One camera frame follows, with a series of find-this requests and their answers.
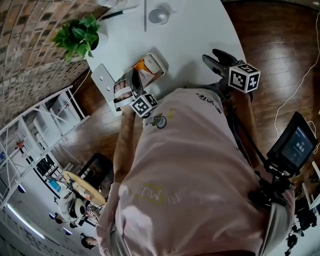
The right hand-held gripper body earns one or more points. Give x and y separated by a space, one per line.
243 77

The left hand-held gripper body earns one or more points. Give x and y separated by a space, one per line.
143 105

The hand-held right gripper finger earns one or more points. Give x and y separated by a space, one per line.
212 64
225 57

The person's right forearm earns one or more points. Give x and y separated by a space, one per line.
246 125

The person's left forearm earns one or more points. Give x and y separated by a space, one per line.
125 150

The person's left hand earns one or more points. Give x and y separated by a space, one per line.
122 88

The grey metal plate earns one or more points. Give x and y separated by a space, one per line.
102 80

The white plant pot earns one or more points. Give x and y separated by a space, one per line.
101 41

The green leafy plant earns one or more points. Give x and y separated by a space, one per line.
77 36

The silver round bowl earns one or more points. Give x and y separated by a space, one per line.
158 15

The white flat device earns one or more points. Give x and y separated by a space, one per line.
117 6

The black chair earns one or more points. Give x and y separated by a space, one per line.
97 166

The person's pink shirt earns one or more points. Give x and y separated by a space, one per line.
190 175

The black monitor screen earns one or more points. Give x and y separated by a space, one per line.
295 147

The round wooden table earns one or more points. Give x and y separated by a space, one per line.
90 190

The white metal shelf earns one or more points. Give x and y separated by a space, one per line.
37 140

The blue container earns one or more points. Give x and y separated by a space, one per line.
54 186

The white round machine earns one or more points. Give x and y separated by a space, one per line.
78 208

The white desk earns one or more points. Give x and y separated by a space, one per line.
315 187

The black rig mount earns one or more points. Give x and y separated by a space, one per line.
272 187

